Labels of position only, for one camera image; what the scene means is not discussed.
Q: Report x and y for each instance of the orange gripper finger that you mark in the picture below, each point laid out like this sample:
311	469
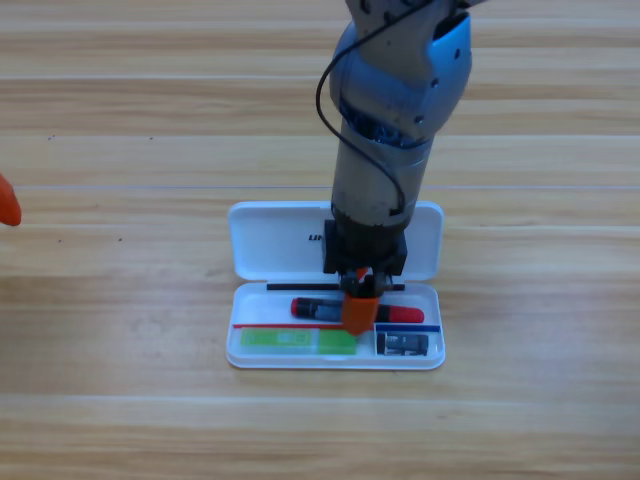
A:
9	205

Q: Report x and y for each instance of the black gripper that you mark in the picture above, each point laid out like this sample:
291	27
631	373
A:
365	250

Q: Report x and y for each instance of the red and black marker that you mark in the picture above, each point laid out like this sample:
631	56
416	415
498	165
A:
405	315

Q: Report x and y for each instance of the white Unitree pencil case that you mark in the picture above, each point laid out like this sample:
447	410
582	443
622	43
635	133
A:
260	240

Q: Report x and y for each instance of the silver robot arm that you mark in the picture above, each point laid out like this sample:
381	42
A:
380	175

